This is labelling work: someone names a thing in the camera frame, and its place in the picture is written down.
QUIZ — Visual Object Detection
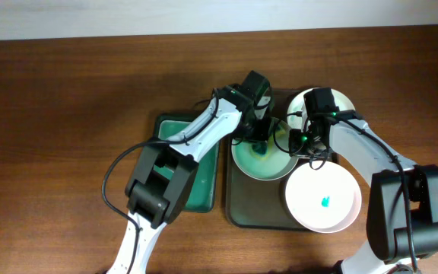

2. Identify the large dark serving tray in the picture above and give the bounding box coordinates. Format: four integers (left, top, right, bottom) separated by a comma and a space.
225, 89, 341, 232

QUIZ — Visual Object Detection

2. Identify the white plate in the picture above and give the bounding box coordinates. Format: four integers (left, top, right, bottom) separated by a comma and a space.
284, 161, 362, 234

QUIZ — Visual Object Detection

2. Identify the white plate far corner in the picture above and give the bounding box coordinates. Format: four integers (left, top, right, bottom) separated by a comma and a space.
286, 87, 355, 129

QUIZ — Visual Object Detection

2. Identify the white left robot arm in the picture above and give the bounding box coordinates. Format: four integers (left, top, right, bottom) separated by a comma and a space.
108, 97, 243, 273

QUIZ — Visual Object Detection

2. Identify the grey plate with green stain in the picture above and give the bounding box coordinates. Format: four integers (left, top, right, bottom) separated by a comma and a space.
231, 121, 298, 181

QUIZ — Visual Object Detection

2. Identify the green yellow scrub sponge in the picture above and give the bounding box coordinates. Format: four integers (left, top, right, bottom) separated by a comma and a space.
250, 121, 287, 158

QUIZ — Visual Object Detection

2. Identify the small green water tray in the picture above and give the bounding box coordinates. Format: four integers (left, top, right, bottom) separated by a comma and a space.
154, 113, 220, 213

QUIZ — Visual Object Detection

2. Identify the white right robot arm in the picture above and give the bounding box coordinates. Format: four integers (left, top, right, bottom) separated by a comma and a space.
288, 113, 438, 273

